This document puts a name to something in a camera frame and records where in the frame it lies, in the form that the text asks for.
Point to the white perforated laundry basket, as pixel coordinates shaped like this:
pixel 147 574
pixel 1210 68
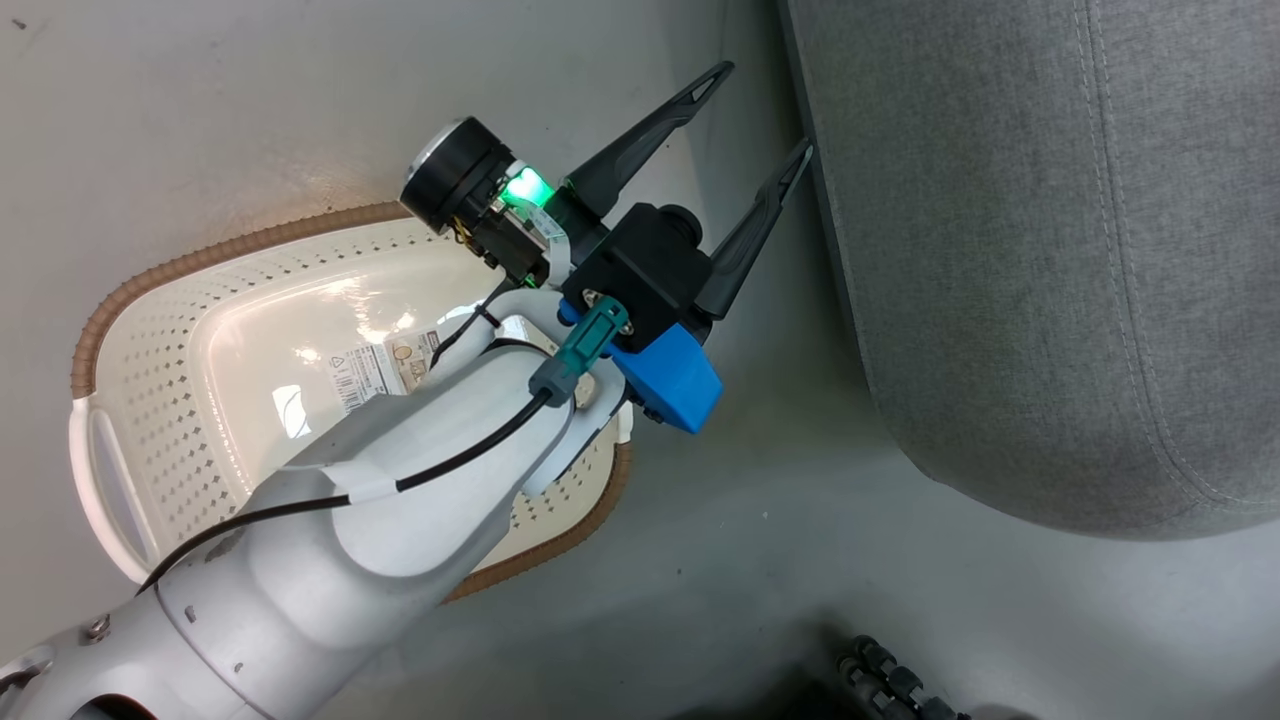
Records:
pixel 200 330

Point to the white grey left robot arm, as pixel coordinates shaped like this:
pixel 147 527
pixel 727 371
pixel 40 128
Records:
pixel 330 560

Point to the blue left camera mount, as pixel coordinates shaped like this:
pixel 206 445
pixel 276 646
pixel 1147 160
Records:
pixel 670 375

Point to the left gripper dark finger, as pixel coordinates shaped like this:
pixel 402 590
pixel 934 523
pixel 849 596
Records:
pixel 750 230

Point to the grey fabric sofa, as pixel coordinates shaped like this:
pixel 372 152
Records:
pixel 1050 250

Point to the white printed paper label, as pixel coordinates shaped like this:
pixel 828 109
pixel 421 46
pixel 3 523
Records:
pixel 375 372

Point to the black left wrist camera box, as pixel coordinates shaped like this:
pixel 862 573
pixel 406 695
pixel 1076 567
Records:
pixel 640 265

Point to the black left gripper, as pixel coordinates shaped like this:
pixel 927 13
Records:
pixel 455 175

